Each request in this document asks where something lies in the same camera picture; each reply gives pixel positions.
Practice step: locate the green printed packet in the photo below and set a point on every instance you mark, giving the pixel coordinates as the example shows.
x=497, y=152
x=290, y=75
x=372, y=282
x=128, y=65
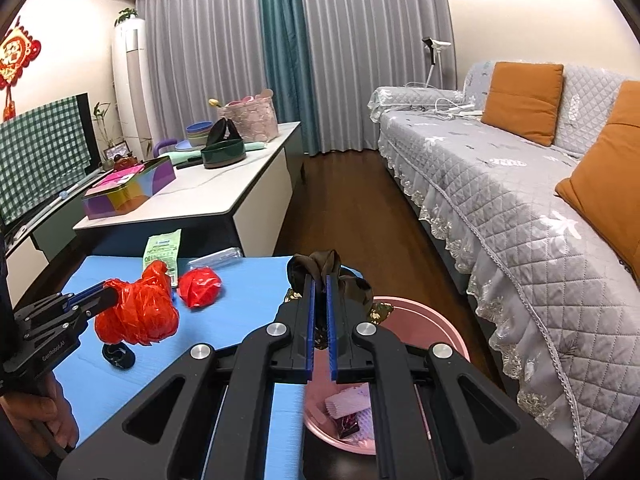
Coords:
x=162, y=252

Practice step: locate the green plant on air conditioner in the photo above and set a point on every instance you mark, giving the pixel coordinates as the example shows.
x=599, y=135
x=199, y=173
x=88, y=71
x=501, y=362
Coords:
x=127, y=14

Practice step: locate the person's left hand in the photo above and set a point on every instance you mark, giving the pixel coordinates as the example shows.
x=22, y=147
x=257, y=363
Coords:
x=30, y=410

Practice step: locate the mint green cloth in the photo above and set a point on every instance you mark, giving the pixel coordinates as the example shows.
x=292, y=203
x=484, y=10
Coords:
x=255, y=145

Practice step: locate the grey quilted sofa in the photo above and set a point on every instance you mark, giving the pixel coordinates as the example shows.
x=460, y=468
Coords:
x=475, y=170

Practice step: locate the maroon patterned packet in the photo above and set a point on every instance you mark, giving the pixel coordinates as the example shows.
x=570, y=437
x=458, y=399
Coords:
x=348, y=423

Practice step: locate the grey curtain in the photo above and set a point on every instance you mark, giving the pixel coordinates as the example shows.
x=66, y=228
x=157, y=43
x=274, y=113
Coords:
x=375, y=50
x=200, y=35

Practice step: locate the green checked cloth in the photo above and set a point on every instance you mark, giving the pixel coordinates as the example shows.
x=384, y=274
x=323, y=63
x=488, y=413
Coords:
x=40, y=160

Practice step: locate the pink plastic basin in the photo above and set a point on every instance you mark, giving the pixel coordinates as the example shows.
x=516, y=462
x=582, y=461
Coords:
x=425, y=320

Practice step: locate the orange cushion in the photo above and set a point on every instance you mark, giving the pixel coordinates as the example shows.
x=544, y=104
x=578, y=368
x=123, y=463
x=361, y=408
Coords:
x=522, y=102
x=600, y=200

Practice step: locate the black round lid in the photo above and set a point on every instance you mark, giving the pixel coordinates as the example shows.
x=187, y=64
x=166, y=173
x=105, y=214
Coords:
x=217, y=132

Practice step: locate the red wall decoration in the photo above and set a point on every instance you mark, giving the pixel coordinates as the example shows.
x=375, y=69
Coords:
x=15, y=55

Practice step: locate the purple foam net sleeve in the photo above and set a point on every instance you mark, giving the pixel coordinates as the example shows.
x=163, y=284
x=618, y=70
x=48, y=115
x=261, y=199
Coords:
x=367, y=427

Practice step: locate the pink lace basket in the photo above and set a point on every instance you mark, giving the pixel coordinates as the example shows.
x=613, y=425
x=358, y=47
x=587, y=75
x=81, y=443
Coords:
x=250, y=120

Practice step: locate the dark green round tin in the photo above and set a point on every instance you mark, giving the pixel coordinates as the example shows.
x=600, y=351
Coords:
x=225, y=154

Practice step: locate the small red plastic bag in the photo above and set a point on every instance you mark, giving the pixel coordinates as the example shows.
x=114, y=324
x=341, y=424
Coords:
x=200, y=287

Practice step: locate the black remote control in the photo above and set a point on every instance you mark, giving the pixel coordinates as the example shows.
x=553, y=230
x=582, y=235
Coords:
x=189, y=163

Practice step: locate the white foam net sleeve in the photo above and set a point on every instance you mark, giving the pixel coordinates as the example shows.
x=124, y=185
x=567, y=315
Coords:
x=345, y=400

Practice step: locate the teal curtain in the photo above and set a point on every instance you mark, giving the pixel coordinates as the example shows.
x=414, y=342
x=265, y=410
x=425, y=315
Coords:
x=287, y=60

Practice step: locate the colourful rectangular box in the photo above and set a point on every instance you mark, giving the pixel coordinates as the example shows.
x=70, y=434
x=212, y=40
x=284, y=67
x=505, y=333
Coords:
x=135, y=185

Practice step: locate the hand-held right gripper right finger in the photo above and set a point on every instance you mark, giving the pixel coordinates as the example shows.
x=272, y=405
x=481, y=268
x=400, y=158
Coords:
x=333, y=360

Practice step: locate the red teapot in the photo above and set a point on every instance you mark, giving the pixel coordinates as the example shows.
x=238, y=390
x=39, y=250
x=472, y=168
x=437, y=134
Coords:
x=125, y=161

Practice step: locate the clear plastic wrapper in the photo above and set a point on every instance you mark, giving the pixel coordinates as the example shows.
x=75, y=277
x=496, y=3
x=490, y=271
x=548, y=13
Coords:
x=215, y=257

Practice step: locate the white standing air conditioner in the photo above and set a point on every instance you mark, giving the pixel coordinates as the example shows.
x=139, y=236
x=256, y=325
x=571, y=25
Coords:
x=130, y=85

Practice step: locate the white low cabinet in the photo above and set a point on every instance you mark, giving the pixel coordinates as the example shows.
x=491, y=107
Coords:
x=235, y=180

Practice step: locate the small photo frame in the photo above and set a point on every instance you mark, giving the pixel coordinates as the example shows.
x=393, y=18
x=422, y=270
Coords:
x=116, y=150

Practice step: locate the white floor stand lamp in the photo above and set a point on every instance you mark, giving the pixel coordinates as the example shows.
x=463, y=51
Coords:
x=435, y=42

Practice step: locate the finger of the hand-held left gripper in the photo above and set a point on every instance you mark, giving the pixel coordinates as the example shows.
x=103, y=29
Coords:
x=97, y=309
x=90, y=294

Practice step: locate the bamboo plant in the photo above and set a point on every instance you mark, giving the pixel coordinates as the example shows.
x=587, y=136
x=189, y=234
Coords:
x=102, y=110

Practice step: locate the small yellow item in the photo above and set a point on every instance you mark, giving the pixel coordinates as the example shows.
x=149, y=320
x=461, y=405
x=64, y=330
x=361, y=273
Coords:
x=215, y=103

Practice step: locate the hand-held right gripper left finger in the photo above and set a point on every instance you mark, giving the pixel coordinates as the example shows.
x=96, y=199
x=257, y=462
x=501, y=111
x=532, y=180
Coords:
x=310, y=360

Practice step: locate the black television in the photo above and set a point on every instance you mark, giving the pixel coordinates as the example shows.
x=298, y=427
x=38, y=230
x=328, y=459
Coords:
x=93, y=130

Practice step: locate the brown patterned cloth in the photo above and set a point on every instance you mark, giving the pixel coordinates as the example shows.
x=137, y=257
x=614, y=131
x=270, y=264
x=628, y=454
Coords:
x=355, y=290

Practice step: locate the stack of pastel bowls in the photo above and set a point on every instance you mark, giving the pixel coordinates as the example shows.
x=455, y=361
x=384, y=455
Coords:
x=200, y=132

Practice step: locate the large red plastic bag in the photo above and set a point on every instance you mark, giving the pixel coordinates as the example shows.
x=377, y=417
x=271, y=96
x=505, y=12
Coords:
x=140, y=310

